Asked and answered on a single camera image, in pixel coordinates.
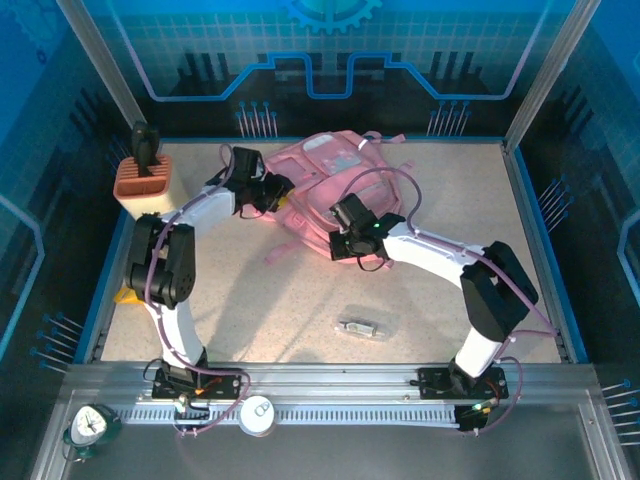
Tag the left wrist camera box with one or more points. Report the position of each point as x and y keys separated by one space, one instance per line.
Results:
x=259 y=166

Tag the small clear plastic packet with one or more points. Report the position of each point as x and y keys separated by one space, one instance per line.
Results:
x=362 y=327

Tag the aluminium frame post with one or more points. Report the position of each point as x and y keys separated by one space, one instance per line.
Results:
x=555 y=60
x=95 y=60

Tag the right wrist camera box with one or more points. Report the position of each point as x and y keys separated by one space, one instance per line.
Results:
x=340 y=214

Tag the pink student backpack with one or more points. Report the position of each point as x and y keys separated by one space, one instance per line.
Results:
x=310 y=170

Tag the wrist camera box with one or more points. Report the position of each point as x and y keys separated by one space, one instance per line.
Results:
x=340 y=214
x=259 y=166

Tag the aluminium front beam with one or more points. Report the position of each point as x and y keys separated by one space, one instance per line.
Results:
x=325 y=382

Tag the silver tin can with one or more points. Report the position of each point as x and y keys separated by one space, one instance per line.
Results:
x=255 y=415

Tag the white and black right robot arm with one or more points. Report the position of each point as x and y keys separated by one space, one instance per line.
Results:
x=425 y=250

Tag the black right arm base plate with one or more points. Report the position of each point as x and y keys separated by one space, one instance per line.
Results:
x=430 y=382

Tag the green alarm clock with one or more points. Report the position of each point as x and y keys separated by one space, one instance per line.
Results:
x=90 y=425

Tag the cream knife block orange top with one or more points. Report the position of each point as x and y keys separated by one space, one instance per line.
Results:
x=145 y=185

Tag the yellow wedge-shaped object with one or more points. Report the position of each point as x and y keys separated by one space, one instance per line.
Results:
x=128 y=296

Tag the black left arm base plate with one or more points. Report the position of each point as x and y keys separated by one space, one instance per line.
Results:
x=225 y=380

